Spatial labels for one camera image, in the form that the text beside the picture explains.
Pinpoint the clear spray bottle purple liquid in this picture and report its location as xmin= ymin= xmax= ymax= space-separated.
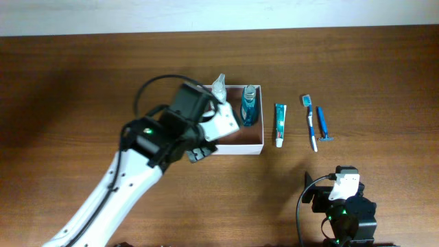
xmin=212 ymin=73 xmax=226 ymax=103

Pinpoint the blue mouthwash bottle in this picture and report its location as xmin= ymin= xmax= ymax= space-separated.
xmin=240 ymin=85 xmax=258 ymax=127

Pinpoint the teal white toothpaste tube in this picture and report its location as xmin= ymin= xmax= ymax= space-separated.
xmin=275 ymin=104 xmax=287 ymax=148

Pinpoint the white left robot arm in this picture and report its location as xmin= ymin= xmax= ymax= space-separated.
xmin=46 ymin=104 xmax=239 ymax=246

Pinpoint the blue disposable razor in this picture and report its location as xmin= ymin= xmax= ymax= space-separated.
xmin=316 ymin=106 xmax=334 ymax=141

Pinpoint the white cardboard box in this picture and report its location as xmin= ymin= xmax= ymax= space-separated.
xmin=213 ymin=85 xmax=264 ymax=155

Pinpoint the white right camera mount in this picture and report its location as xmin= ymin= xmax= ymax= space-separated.
xmin=329 ymin=174 xmax=360 ymax=201

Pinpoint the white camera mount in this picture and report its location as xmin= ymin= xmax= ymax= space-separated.
xmin=329 ymin=174 xmax=360 ymax=201
xmin=199 ymin=102 xmax=240 ymax=141

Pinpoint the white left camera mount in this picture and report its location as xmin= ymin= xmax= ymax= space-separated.
xmin=199 ymin=102 xmax=240 ymax=141

